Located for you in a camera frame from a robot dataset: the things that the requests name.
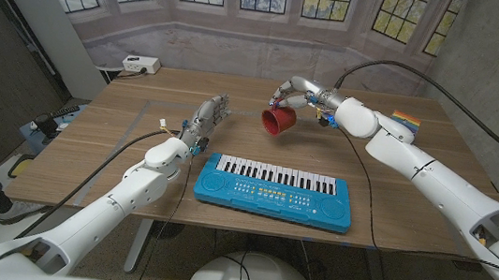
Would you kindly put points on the blue floor mat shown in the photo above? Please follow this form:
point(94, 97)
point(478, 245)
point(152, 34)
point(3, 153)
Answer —
point(69, 131)

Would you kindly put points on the black device on mat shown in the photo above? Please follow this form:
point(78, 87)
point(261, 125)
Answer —
point(45, 124)

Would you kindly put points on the white power strip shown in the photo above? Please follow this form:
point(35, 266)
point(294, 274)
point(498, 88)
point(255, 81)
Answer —
point(141, 64)

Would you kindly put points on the yellow and black floor item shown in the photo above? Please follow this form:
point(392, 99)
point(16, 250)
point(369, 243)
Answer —
point(20, 166)

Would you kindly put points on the black remote control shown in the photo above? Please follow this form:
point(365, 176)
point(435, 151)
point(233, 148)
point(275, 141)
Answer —
point(64, 112)

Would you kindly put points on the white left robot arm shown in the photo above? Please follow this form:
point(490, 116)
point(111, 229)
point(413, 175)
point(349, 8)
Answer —
point(135, 190)

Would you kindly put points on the grey table leg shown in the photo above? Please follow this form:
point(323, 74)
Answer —
point(376, 277)

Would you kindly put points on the blue toy keyboard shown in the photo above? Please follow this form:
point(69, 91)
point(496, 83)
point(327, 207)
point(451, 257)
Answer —
point(271, 194)

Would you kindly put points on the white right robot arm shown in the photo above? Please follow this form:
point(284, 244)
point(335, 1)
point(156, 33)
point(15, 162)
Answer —
point(442, 185)

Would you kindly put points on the grey tape outline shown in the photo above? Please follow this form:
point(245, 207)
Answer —
point(141, 111)

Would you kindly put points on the white table leg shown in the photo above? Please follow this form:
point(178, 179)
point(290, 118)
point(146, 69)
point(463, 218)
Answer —
point(137, 245)

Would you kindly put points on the red cup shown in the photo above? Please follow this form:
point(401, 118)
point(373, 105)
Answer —
point(282, 120)

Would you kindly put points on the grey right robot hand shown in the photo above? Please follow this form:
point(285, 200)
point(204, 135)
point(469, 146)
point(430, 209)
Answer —
point(307, 90)

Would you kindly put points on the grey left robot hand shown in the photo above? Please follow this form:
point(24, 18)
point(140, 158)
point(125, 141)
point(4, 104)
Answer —
point(205, 118)

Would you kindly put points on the printed window backdrop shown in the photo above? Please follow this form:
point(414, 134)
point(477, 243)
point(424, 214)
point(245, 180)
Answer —
point(251, 46)

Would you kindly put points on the white sneaker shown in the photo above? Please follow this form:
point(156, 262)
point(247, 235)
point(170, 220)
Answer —
point(20, 213)

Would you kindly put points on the rainbow marker box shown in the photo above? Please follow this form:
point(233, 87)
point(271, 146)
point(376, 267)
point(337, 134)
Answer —
point(407, 120)

